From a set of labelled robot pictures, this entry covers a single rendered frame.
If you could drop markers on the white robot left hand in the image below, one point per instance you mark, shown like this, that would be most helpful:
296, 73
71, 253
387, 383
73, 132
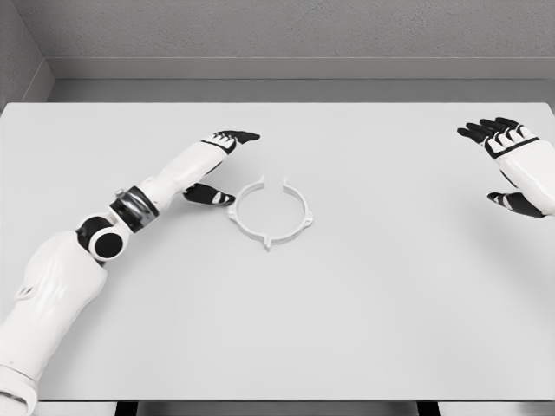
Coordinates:
191, 162

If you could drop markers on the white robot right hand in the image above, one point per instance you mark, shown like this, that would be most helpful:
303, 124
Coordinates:
529, 169

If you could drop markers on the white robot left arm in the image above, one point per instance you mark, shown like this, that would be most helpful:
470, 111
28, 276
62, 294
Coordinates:
56, 281

